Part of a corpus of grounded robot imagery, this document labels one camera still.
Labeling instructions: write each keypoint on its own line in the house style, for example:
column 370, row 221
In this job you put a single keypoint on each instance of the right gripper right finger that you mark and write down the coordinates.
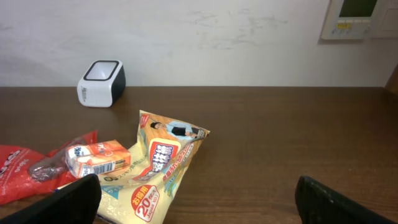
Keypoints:
column 317, row 204

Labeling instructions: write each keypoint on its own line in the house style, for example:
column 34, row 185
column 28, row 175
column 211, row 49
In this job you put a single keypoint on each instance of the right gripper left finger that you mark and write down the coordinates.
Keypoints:
column 77, row 203

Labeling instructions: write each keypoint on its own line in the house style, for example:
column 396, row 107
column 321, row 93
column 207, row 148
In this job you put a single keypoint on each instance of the small orange white carton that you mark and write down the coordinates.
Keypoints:
column 97, row 158

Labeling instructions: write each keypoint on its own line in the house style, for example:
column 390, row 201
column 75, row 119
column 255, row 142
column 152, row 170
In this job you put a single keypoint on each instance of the orange snack bag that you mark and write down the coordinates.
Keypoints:
column 26, row 172

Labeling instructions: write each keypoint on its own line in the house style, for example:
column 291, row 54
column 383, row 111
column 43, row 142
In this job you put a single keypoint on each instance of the pale yellow snack bag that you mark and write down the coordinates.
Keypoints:
column 143, row 191

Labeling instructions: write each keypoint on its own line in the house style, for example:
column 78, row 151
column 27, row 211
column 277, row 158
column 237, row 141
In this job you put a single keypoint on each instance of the white barcode scanner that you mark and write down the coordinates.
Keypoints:
column 102, row 84

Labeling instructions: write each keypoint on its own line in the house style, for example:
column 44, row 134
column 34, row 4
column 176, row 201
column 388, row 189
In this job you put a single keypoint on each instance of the wall control panel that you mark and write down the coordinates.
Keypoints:
column 360, row 19

